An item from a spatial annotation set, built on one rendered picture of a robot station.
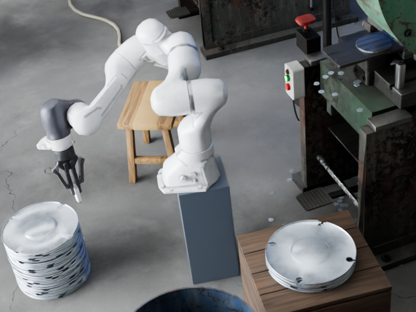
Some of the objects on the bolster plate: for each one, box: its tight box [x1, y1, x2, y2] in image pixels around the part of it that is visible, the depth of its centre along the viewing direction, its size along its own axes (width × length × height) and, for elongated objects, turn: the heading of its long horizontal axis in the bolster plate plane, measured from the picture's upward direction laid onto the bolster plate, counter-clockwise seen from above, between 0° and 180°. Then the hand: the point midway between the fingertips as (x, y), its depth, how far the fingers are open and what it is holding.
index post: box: [394, 61, 406, 89], centre depth 260 cm, size 3×3×10 cm
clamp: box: [362, 16, 383, 32], centre depth 289 cm, size 6×17×10 cm, turn 28°
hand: (77, 193), depth 294 cm, fingers closed
